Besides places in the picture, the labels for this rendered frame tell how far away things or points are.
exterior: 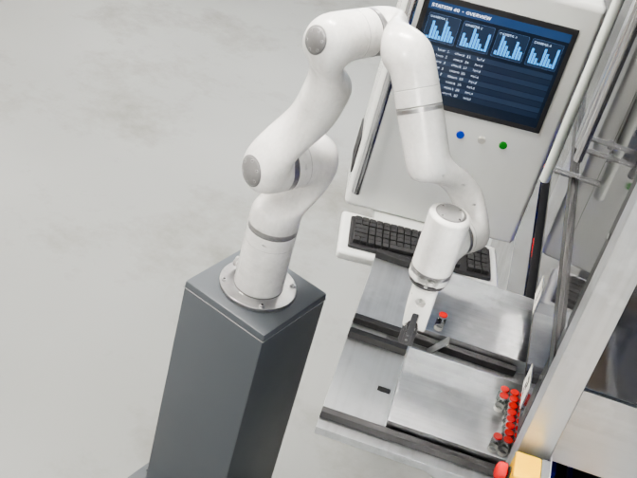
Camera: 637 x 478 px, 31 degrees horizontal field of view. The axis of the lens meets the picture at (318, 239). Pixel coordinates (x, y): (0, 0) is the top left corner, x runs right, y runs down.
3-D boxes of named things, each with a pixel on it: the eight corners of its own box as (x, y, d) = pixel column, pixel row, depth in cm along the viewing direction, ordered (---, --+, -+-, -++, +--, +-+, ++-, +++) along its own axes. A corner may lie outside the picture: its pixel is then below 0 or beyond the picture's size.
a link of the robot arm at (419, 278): (449, 285, 222) (445, 297, 224) (455, 261, 229) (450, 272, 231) (408, 272, 223) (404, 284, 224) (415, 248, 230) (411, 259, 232)
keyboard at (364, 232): (488, 251, 322) (491, 245, 321) (489, 282, 311) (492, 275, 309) (351, 218, 320) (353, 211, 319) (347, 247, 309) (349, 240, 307)
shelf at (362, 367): (552, 312, 297) (555, 306, 296) (531, 507, 240) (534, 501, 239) (375, 253, 300) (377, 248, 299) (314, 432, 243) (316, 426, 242)
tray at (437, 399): (544, 403, 264) (549, 393, 262) (536, 483, 243) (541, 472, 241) (404, 357, 266) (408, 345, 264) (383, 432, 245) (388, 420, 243)
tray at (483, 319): (554, 318, 292) (558, 307, 290) (546, 382, 270) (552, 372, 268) (426, 275, 294) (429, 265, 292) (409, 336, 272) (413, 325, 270)
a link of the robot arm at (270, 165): (310, 195, 261) (252, 210, 252) (283, 156, 266) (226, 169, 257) (401, 33, 226) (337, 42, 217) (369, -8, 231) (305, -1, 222)
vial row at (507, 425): (513, 404, 261) (519, 390, 258) (505, 458, 246) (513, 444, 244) (504, 401, 261) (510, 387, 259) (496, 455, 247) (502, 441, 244)
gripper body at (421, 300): (444, 294, 223) (427, 337, 230) (450, 266, 231) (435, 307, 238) (407, 283, 224) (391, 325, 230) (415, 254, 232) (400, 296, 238)
